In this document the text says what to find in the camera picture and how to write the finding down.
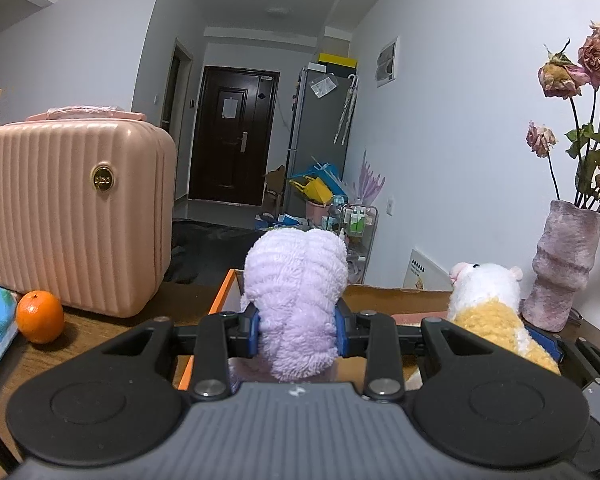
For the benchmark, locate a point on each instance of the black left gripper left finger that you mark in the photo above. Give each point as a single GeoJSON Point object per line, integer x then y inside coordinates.
{"type": "Point", "coordinates": [216, 339]}

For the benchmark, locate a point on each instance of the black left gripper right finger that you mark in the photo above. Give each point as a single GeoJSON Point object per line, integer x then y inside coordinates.
{"type": "Point", "coordinates": [374, 337]}

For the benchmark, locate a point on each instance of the lavender fluffy towel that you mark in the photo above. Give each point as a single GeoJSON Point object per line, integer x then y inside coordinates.
{"type": "Point", "coordinates": [295, 279]}

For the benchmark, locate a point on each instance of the yellow white plush toy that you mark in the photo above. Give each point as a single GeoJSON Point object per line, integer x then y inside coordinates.
{"type": "Point", "coordinates": [485, 300]}

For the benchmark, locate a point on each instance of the orange red cardboard box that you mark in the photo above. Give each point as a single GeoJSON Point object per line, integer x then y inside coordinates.
{"type": "Point", "coordinates": [410, 306]}

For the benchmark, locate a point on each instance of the black bag on floor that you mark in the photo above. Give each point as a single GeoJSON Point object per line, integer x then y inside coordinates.
{"type": "Point", "coordinates": [203, 253]}

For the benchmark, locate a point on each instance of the purple textured vase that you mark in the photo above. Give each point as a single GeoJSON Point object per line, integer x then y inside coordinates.
{"type": "Point", "coordinates": [565, 256]}

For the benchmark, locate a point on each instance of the metal trolley with bottles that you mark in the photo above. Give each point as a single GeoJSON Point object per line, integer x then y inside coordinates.
{"type": "Point", "coordinates": [356, 225]}

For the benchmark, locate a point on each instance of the dark entrance door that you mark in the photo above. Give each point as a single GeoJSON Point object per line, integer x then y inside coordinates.
{"type": "Point", "coordinates": [232, 135]}

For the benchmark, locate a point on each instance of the orange fruit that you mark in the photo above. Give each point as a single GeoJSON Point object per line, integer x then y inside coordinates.
{"type": "Point", "coordinates": [40, 317]}

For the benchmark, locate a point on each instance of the pink ribbed suitcase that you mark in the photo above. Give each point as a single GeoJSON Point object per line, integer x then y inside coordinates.
{"type": "Point", "coordinates": [86, 200]}

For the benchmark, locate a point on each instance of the grey refrigerator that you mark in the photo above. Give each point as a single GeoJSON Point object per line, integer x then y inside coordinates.
{"type": "Point", "coordinates": [319, 102]}

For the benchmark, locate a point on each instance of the dried pink rose bouquet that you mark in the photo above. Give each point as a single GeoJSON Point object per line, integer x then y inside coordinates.
{"type": "Point", "coordinates": [577, 82]}

